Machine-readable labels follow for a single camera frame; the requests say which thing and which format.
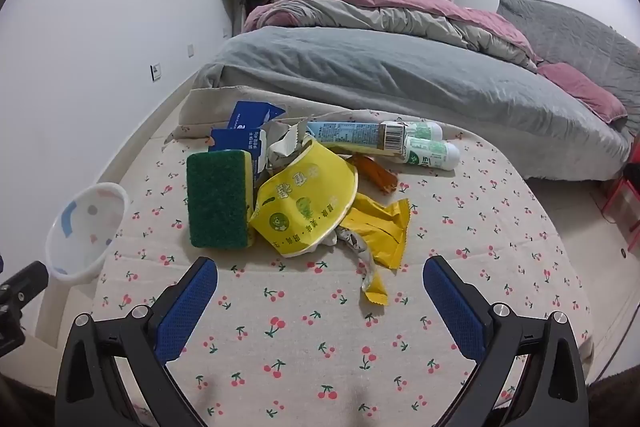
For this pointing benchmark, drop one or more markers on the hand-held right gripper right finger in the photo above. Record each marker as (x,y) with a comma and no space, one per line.
(455,312)

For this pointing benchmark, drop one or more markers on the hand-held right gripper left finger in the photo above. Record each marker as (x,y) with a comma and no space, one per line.
(185,307)

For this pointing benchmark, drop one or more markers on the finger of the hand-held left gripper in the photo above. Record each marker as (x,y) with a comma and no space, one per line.
(27,284)

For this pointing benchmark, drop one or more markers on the white patterned trash bin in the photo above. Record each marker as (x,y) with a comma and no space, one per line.
(85,232)

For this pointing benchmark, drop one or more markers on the silver lined wrapper strip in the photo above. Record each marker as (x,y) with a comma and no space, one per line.
(367,267)

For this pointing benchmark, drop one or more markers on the green yellow sponge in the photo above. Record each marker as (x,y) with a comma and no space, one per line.
(217,197)

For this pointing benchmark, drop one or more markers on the yellow snack wrapper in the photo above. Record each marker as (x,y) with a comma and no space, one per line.
(375,227)

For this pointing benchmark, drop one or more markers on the orange peel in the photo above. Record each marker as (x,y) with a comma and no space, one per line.
(380,174)

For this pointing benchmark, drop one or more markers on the yellow paper bowl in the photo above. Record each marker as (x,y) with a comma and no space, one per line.
(300,197)

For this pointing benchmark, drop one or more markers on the white plastic bottle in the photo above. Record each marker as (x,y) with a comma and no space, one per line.
(435,153)
(425,130)

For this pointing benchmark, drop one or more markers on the blue carton piece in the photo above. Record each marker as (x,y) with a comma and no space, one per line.
(250,114)
(235,139)

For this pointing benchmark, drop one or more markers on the pale paper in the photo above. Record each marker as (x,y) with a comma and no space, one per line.
(285,142)

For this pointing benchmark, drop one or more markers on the light blue long box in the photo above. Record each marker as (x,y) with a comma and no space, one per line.
(345,133)

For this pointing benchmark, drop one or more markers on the cherry print tablecloth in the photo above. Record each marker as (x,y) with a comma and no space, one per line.
(300,332)

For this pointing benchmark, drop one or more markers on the red stool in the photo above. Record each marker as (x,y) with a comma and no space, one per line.
(625,212)

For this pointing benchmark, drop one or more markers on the grey bed sheet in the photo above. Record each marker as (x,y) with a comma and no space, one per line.
(400,67)

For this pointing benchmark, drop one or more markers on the pink pillow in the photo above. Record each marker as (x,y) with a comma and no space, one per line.
(585,89)

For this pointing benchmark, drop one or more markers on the grey pillow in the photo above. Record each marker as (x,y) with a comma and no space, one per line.
(575,37)

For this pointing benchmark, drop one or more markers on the pink grey duvet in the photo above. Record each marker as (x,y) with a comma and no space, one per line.
(400,12)

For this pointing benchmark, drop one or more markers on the white wall outlet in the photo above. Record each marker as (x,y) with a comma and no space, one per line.
(156,72)

